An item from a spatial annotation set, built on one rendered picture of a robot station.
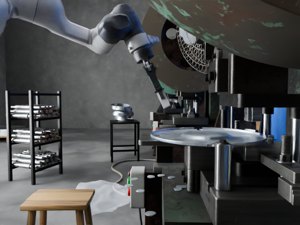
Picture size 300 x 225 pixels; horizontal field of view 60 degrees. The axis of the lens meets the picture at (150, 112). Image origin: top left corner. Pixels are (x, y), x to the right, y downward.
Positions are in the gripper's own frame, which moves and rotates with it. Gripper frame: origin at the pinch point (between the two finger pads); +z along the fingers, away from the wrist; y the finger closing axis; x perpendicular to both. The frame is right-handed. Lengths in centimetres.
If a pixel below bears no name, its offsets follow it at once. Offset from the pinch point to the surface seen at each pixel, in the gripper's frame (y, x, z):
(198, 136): 37.9, 4.4, 11.6
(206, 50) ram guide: 25.1, 17.1, -7.8
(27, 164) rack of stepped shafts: -155, -158, 4
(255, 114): 34.8, 19.7, 12.9
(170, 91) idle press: -272, 11, -4
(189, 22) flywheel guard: 67, 8, -8
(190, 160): 37.8, 0.3, 16.3
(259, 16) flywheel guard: 77, 12, -4
